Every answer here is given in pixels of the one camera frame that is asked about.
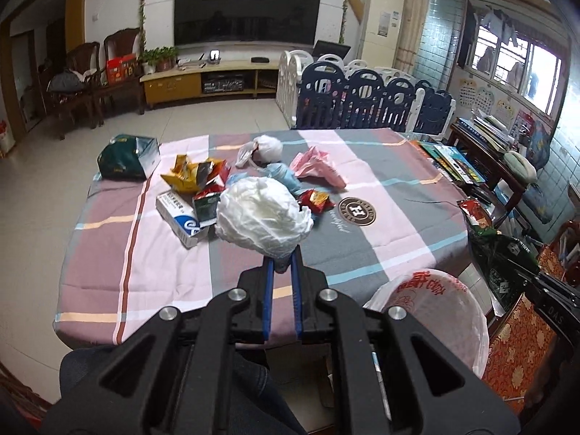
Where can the red gift box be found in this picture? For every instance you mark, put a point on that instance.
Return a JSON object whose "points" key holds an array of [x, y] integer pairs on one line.
{"points": [[121, 69]]}

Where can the stack of books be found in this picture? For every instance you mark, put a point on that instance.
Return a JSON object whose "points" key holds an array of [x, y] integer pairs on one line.
{"points": [[485, 131]]}

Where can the large dark green packet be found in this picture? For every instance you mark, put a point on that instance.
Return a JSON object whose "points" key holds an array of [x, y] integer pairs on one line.
{"points": [[503, 263]]}

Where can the small desk screen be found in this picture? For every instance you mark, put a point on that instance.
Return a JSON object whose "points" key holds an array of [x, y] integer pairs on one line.
{"points": [[214, 56]]}

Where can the large black television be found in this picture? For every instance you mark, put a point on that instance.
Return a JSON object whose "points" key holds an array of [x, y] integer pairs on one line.
{"points": [[247, 9]]}

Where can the grey-green pillow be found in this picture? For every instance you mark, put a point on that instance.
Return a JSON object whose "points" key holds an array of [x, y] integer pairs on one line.
{"points": [[520, 165]]}

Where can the row of colourful picture books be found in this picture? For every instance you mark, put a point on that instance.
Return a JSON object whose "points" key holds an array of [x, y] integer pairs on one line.
{"points": [[448, 161]]}

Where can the white blue medicine box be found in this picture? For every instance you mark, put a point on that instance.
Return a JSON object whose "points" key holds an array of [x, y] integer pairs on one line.
{"points": [[179, 217]]}

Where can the grey bag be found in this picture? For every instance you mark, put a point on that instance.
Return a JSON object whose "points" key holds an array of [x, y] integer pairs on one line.
{"points": [[67, 82]]}

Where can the red gold patterned cushion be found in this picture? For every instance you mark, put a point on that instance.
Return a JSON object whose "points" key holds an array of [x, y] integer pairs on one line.
{"points": [[521, 349]]}

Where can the navy and white playpen fence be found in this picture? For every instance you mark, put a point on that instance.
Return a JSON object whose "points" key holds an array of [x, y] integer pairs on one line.
{"points": [[362, 99]]}

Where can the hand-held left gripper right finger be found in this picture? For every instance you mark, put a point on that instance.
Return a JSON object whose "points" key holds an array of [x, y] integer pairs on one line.
{"points": [[297, 294]]}

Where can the beige curtain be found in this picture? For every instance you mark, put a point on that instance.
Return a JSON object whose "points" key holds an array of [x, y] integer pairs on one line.
{"points": [[412, 18]]}

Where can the dark green foil bag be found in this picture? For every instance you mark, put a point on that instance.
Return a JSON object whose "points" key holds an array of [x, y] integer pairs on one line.
{"points": [[122, 158]]}

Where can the wall posters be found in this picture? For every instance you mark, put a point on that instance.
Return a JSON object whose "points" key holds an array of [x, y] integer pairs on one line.
{"points": [[475, 95]]}

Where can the wooden television cabinet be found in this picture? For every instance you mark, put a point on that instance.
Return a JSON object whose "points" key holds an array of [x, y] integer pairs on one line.
{"points": [[172, 88]]}

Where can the green red small carton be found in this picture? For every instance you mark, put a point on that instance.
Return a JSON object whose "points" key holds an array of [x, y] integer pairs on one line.
{"points": [[207, 210]]}

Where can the dark wooden side table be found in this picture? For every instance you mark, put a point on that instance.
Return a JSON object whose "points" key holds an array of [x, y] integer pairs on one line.
{"points": [[494, 163]]}

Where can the small white plastic bag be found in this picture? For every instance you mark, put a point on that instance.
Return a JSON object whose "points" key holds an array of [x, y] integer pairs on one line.
{"points": [[269, 147]]}

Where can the potted green plant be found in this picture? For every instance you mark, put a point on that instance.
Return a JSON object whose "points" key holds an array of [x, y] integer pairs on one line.
{"points": [[158, 56]]}

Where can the red chip bag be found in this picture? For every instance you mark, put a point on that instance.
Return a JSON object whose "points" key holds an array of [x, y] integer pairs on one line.
{"points": [[475, 215]]}

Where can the large white plastic bag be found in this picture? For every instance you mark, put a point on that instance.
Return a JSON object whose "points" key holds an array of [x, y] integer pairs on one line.
{"points": [[258, 217]]}

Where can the dark wooden armchair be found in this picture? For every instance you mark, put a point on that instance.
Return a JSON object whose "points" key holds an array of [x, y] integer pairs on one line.
{"points": [[81, 59], [124, 45]]}

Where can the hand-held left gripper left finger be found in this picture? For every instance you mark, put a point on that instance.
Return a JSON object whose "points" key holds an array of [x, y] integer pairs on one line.
{"points": [[268, 294]]}

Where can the pink plastic bag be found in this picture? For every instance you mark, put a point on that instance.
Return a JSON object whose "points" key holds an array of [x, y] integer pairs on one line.
{"points": [[315, 165]]}

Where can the white standing air conditioner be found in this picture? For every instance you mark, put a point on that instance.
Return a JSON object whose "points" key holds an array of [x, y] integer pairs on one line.
{"points": [[378, 27]]}

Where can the window with hanging clothes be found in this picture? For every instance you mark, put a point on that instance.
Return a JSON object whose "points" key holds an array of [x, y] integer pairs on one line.
{"points": [[521, 59]]}

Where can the bin with red-printed white liner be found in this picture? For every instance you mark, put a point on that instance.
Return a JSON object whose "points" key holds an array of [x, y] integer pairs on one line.
{"points": [[435, 312]]}

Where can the green ivy garland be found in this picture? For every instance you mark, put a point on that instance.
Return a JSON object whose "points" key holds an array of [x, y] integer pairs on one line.
{"points": [[344, 13], [143, 9]]}

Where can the black flat panel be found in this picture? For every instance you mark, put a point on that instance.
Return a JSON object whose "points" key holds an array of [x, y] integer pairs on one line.
{"points": [[330, 50]]}

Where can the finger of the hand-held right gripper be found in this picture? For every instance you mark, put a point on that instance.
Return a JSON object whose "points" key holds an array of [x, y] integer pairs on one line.
{"points": [[528, 272]]}

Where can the plaid tablecloth with round emblem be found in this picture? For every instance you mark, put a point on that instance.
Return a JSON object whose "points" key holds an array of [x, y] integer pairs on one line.
{"points": [[389, 235]]}

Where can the red snack packet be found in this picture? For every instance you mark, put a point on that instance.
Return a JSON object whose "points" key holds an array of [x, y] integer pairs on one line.
{"points": [[315, 200]]}

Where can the yellow snack packet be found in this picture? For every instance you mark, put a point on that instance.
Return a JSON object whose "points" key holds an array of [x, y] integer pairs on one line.
{"points": [[183, 176]]}

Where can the light blue plastic bag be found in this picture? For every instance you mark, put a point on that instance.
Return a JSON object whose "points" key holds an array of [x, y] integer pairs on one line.
{"points": [[281, 176]]}

